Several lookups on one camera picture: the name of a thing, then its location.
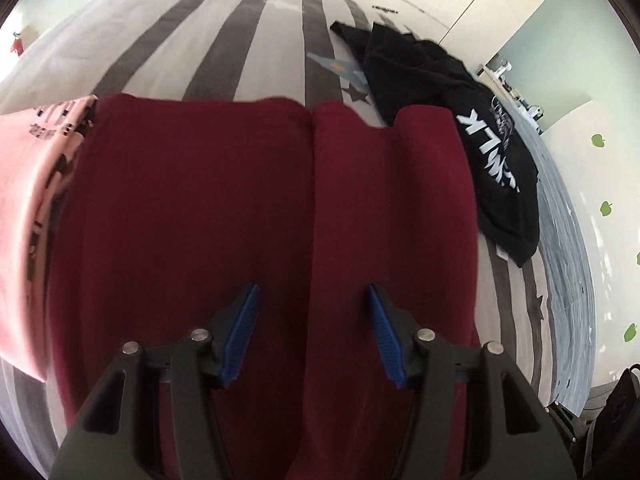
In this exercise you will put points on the red fire extinguisher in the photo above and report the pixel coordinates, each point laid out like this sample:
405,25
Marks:
16,44

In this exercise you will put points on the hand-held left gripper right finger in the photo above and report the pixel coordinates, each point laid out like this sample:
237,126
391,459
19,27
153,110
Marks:
385,330

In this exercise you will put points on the small white desk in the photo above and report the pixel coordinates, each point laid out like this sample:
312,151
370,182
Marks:
505,75

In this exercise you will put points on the dark red shirt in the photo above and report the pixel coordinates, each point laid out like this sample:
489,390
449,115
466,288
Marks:
200,200

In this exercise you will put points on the pink folded shirt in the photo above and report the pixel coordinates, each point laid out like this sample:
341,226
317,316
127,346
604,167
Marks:
25,210

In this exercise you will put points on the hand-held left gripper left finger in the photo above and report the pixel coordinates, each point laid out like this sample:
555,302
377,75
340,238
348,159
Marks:
242,330

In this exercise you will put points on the grey striped star bedsheet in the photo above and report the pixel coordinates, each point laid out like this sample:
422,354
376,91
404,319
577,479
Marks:
225,35

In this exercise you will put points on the black printed shirt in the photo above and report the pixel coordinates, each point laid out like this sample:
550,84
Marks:
415,75

